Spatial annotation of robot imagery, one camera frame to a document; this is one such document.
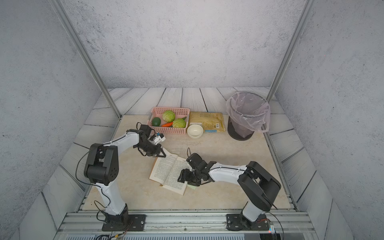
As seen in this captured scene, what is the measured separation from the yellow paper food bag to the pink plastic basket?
0.05m

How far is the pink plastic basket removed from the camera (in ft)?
3.51

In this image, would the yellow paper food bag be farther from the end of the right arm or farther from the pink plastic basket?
the end of the right arm

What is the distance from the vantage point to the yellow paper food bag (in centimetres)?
113
